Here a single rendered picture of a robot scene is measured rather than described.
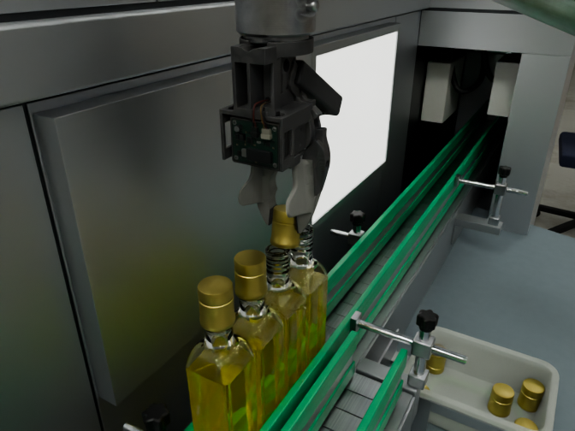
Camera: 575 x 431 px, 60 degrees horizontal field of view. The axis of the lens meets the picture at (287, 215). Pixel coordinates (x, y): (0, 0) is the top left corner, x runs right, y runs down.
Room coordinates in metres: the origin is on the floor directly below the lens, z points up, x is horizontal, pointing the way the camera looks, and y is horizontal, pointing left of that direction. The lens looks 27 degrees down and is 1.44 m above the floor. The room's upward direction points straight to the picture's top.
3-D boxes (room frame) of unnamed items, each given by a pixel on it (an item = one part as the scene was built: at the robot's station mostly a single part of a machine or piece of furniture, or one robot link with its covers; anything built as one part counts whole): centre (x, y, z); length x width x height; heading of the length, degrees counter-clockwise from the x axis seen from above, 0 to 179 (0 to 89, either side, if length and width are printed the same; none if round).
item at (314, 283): (0.55, -0.02, 0.99); 0.06 x 0.06 x 0.21; 59
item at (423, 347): (0.56, -0.17, 0.95); 0.17 x 0.03 x 0.12; 60
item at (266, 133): (0.49, 0.01, 1.31); 0.09 x 0.08 x 0.12; 151
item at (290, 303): (0.50, 0.01, 0.99); 0.06 x 0.06 x 0.21; 61
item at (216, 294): (0.39, 0.07, 1.14); 0.04 x 0.04 x 0.04
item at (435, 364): (0.69, -0.27, 0.79); 0.04 x 0.04 x 0.04
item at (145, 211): (0.81, -0.02, 1.15); 0.90 x 0.03 x 0.34; 150
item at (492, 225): (1.11, -0.49, 0.90); 0.17 x 0.05 x 0.23; 60
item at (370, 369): (0.56, -0.15, 0.85); 0.09 x 0.04 x 0.07; 60
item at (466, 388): (0.60, -0.31, 0.80); 0.22 x 0.17 x 0.09; 60
